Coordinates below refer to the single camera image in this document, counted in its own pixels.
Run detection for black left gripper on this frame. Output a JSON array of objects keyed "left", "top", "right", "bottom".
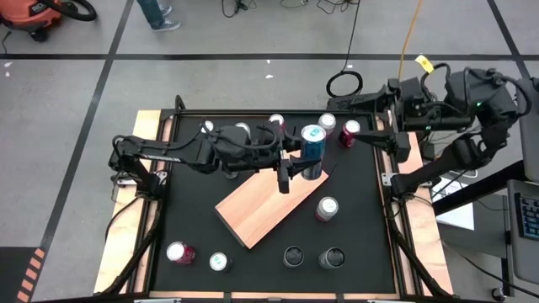
[{"left": 275, "top": 156, "right": 324, "bottom": 194}]

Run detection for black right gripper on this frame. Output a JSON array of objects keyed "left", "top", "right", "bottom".
[{"left": 328, "top": 77, "right": 429, "bottom": 164}]

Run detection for dark red black can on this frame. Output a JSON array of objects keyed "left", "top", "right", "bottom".
[{"left": 338, "top": 119, "right": 362, "bottom": 148}]

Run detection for black perforated computer case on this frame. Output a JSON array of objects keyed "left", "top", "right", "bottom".
[{"left": 326, "top": 94, "right": 380, "bottom": 113}]

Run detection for black stand beam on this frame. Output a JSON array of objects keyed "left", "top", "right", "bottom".
[{"left": 432, "top": 159, "right": 527, "bottom": 216}]

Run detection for white paper sheet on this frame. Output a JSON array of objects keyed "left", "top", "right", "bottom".
[{"left": 432, "top": 176, "right": 476, "bottom": 231}]

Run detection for grey monitor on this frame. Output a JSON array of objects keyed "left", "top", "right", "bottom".
[{"left": 517, "top": 77, "right": 539, "bottom": 183}]

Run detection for crimson can silver lid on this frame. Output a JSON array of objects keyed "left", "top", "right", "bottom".
[{"left": 165, "top": 241, "right": 197, "bottom": 265}]

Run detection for grey console blue keys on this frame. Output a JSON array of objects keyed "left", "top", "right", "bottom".
[{"left": 506, "top": 179, "right": 539, "bottom": 287}]

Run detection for person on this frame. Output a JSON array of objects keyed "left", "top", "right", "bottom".
[{"left": 135, "top": 0, "right": 182, "bottom": 33}]

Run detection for black mat orange stripes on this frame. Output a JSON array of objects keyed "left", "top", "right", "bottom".
[{"left": 0, "top": 246, "right": 47, "bottom": 303}]

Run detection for orange shop vacuum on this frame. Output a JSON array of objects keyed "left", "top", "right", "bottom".
[{"left": 0, "top": 0, "right": 64, "bottom": 42}]

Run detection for coiled black cable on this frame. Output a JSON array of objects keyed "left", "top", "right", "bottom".
[{"left": 325, "top": 0, "right": 364, "bottom": 99}]

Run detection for yellow cable tag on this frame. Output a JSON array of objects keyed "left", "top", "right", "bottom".
[{"left": 414, "top": 54, "right": 435, "bottom": 75}]

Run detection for black aluminium table frame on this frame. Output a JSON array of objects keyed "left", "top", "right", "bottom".
[{"left": 142, "top": 108, "right": 408, "bottom": 295}]

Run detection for yellow extension cable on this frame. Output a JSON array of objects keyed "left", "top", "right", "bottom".
[{"left": 395, "top": 0, "right": 424, "bottom": 81}]

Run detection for black cable conduit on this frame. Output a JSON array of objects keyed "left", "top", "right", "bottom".
[
  {"left": 385, "top": 197, "right": 447, "bottom": 298},
  {"left": 99, "top": 194, "right": 166, "bottom": 295}
]

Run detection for grey stand base plate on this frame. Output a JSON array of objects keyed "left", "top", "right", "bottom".
[{"left": 437, "top": 191, "right": 511, "bottom": 260}]

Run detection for black base cable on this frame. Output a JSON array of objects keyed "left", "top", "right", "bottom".
[{"left": 104, "top": 195, "right": 142, "bottom": 242}]

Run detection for black vacuum hose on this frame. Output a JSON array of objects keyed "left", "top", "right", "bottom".
[{"left": 40, "top": 0, "right": 98, "bottom": 22}]

